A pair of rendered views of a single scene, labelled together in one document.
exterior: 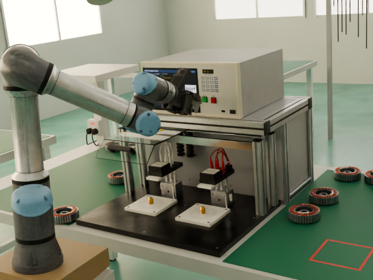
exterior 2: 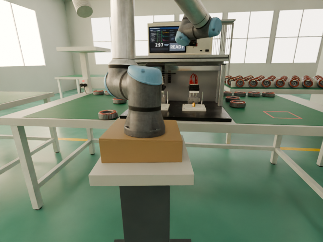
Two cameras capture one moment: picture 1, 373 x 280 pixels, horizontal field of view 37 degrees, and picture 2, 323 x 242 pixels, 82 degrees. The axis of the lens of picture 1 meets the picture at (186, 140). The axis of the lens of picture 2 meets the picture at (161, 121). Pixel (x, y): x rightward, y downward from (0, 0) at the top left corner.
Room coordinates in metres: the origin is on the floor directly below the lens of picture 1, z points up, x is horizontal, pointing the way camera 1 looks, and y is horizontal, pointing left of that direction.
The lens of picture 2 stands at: (0.95, 0.72, 1.07)
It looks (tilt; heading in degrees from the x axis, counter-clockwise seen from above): 18 degrees down; 332
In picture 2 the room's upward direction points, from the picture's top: 1 degrees counter-clockwise
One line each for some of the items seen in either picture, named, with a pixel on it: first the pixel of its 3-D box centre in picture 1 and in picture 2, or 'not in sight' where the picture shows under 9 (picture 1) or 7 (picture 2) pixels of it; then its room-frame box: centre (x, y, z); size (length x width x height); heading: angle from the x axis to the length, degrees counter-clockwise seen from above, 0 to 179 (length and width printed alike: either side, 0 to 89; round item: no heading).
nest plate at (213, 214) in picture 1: (202, 214); (193, 107); (1.93, -0.04, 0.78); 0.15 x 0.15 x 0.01; 55
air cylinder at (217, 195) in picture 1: (222, 195); (192, 100); (2.05, -0.12, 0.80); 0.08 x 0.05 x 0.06; 55
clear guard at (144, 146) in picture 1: (146, 141); (158, 67); (2.07, 0.15, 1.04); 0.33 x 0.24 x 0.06; 145
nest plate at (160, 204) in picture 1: (151, 204); (158, 106); (2.07, 0.16, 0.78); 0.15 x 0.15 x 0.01; 55
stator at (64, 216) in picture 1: (64, 214); (107, 114); (2.06, 0.50, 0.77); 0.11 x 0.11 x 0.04
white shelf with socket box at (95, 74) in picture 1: (97, 110); (88, 72); (2.99, 0.47, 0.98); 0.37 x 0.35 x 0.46; 55
